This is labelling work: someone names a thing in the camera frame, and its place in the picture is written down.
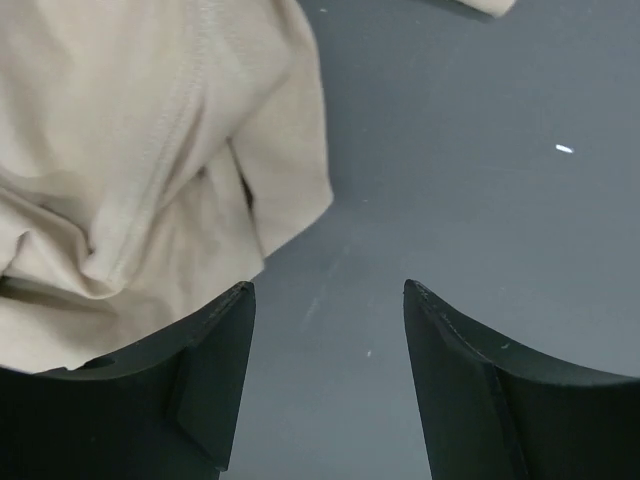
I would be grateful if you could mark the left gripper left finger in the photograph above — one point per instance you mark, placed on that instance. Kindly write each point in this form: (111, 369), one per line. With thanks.
(164, 407)

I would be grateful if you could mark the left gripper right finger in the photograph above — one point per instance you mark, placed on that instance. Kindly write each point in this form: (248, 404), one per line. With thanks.
(493, 408)

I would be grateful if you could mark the beige t shirt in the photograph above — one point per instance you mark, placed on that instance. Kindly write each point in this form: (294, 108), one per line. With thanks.
(153, 154)

